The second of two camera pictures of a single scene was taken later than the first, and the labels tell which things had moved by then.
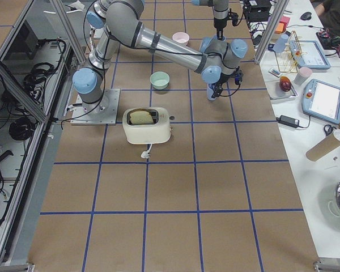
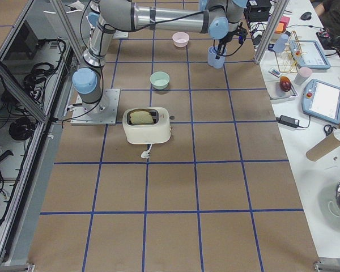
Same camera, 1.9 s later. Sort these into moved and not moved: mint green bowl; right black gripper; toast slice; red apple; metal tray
Moved: right black gripper
Not moved: toast slice; mint green bowl; red apple; metal tray
